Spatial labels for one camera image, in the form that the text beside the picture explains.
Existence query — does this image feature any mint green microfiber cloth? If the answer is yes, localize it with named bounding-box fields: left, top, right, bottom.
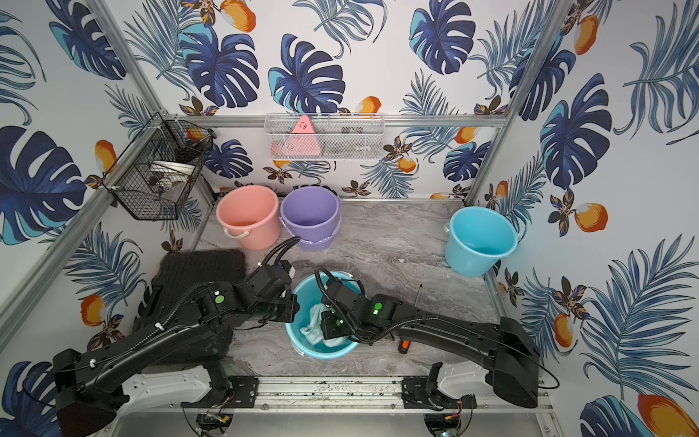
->
left=300, top=303, right=348, bottom=348

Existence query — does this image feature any teal bucket with white handle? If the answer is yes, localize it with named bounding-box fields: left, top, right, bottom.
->
left=286, top=275, right=358, bottom=361

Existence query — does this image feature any pink plastic bucket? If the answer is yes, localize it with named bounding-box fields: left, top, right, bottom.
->
left=216, top=186, right=281, bottom=251

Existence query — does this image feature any purple plastic bucket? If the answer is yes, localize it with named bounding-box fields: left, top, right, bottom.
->
left=280, top=187, right=342, bottom=251

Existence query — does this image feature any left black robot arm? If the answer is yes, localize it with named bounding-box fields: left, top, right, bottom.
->
left=51, top=260, right=299, bottom=436

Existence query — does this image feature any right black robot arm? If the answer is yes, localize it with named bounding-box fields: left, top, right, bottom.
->
left=315, top=274, right=541, bottom=409

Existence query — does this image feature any black ribbed case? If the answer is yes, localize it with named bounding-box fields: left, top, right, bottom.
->
left=132, top=249, right=246, bottom=369

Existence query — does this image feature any pink triangular sponge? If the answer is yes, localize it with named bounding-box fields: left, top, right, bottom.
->
left=277, top=115, right=322, bottom=158

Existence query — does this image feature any orange handled screwdriver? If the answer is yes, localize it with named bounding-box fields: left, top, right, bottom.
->
left=398, top=283, right=423, bottom=355

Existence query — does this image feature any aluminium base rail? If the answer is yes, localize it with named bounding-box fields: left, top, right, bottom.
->
left=118, top=370, right=527, bottom=416

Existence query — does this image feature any black wire basket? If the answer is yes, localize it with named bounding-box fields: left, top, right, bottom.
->
left=100, top=113, right=216, bottom=221

